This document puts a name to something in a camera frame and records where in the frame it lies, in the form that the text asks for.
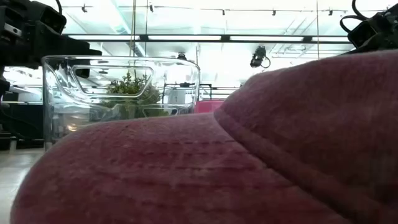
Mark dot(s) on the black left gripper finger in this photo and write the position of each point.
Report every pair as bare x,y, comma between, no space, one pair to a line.
84,49

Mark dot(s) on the clear plastic bin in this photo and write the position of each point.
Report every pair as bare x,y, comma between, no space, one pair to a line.
59,93

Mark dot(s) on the green potted plant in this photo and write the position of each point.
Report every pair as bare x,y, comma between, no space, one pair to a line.
130,87

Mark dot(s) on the red plastic tray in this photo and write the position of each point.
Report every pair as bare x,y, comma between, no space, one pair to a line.
208,106

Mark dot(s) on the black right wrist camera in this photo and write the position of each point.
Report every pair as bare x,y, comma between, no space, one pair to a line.
362,33

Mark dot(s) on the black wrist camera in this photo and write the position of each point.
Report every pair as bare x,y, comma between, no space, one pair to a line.
53,18
362,33

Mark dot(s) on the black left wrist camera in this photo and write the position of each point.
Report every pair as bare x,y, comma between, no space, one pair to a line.
53,18

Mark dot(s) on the black overhead frame beam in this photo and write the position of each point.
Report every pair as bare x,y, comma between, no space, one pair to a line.
186,40

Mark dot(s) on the black overhead camera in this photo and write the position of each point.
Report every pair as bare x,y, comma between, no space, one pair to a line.
258,56

